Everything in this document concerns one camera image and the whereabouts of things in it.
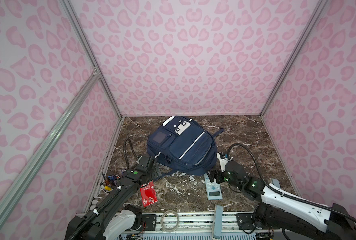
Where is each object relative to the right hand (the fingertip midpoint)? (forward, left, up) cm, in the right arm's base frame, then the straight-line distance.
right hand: (211, 168), depth 79 cm
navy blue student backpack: (+13, +16, +1) cm, 21 cm away
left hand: (0, +32, -5) cm, 33 cm away
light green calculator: (-8, -2, -11) cm, 14 cm away
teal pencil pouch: (-3, -35, -8) cm, 36 cm away
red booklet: (-10, +34, -12) cm, 38 cm away
